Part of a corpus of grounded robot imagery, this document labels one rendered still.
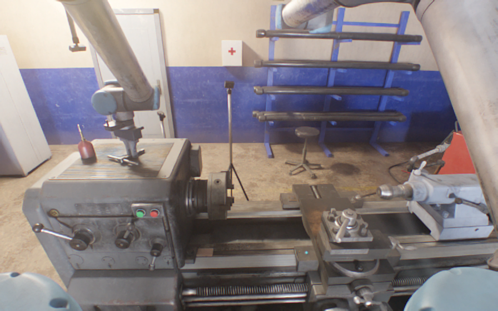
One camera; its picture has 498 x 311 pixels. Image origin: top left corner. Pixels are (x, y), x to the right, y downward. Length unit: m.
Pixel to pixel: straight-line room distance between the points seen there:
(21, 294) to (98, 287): 1.12
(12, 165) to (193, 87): 2.80
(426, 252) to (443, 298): 1.36
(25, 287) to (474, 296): 0.45
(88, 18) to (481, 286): 0.75
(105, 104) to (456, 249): 1.87
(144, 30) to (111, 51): 3.50
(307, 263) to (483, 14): 1.14
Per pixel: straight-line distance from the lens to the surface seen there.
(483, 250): 1.92
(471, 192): 1.79
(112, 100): 0.99
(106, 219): 1.18
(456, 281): 0.35
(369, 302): 1.28
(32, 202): 1.34
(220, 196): 1.20
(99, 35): 0.69
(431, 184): 1.63
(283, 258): 1.36
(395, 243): 1.35
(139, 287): 1.38
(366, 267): 1.30
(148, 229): 1.15
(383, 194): 1.52
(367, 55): 4.58
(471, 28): 0.52
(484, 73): 0.49
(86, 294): 1.48
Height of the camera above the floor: 1.89
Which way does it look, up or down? 28 degrees down
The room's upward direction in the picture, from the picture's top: 1 degrees clockwise
